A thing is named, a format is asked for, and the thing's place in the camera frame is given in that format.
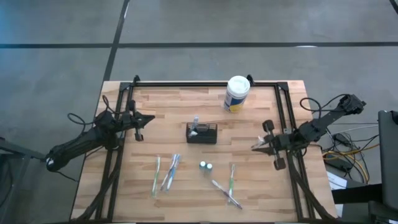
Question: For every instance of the dark blue toothbrush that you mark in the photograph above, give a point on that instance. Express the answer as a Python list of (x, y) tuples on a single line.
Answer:
[(194, 123)]

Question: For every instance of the blue yellow wipes canister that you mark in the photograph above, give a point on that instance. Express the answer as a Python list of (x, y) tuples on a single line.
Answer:
[(237, 90)]

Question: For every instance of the light blue toothbrush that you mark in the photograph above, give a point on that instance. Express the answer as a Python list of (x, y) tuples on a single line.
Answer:
[(174, 168)]

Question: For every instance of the black metal stand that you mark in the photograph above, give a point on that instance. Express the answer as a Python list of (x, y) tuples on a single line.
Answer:
[(31, 154)]

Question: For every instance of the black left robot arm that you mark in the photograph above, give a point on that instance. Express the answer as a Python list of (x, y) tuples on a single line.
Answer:
[(77, 144)]

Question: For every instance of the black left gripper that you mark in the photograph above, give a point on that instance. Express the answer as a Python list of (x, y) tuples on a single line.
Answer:
[(130, 121)]

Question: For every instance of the green toothbrush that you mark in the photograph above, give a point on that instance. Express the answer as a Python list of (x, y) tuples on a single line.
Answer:
[(231, 180), (156, 174)]

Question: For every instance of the small teal mouthwash bottle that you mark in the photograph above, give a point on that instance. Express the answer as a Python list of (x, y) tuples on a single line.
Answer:
[(202, 164), (209, 166)]

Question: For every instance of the white paper sheet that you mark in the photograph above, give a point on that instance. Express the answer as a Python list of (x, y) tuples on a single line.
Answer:
[(335, 180)]

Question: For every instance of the black frame clamp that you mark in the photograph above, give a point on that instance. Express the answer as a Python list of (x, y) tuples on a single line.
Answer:
[(136, 78), (250, 79)]

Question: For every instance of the clear toothbrush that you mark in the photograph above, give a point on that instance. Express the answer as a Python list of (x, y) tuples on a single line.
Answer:
[(258, 142)]

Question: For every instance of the black power brick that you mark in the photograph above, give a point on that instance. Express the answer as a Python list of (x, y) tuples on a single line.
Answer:
[(339, 163)]

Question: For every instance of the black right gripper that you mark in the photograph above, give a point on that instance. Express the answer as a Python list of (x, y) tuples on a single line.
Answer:
[(283, 142)]

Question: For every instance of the black bench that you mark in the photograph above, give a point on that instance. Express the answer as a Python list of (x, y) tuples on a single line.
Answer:
[(357, 193)]

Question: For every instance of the black monitor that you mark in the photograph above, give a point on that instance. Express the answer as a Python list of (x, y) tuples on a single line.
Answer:
[(388, 155)]

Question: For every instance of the white blue toothbrush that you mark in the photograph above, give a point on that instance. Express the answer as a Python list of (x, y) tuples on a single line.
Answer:
[(166, 177)]

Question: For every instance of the purple toothbrush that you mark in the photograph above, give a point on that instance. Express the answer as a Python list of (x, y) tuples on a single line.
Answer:
[(225, 193)]

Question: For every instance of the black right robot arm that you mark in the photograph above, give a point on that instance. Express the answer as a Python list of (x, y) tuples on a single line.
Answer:
[(326, 119)]

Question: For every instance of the black aluminium table frame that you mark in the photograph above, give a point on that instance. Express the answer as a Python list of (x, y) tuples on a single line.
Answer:
[(202, 84)]

